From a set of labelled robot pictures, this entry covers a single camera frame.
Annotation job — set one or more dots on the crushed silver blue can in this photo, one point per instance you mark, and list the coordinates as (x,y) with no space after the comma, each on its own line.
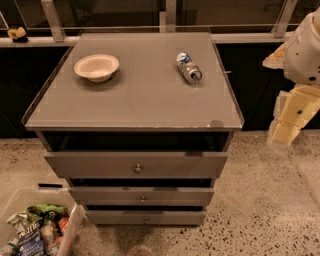
(188,68)

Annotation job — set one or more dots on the grey top drawer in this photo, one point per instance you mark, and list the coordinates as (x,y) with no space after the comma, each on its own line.
(136,164)

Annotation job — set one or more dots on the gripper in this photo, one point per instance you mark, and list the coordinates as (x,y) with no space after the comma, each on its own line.
(302,56)

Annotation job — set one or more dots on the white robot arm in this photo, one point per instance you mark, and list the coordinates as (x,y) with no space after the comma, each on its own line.
(299,58)

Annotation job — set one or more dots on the orange snack packet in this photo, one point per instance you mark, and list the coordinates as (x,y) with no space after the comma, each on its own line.
(61,225)

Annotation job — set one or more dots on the grey middle drawer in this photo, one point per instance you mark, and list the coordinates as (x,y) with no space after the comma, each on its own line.
(143,196)

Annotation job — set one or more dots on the small yellow black object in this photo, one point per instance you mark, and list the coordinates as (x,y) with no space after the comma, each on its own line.
(18,35)

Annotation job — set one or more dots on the white paper bowl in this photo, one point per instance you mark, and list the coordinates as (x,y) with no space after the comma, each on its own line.
(97,68)

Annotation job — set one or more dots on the clear plastic bin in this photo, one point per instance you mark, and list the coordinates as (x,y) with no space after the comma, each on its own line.
(24,198)

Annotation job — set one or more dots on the grey drawer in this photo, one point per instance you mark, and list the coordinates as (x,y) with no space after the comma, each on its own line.
(143,196)
(107,217)
(136,164)

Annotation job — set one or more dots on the grey bottom drawer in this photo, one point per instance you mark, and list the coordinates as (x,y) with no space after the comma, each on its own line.
(107,217)

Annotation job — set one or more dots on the blue snack bag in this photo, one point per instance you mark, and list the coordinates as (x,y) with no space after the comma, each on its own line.
(30,242)

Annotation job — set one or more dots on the grey drawer cabinet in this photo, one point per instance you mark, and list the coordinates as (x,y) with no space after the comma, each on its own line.
(146,106)

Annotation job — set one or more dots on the metal window railing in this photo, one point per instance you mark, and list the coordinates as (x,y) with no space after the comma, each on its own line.
(227,21)

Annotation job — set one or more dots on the green snack bag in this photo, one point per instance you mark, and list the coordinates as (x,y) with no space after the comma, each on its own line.
(49,211)

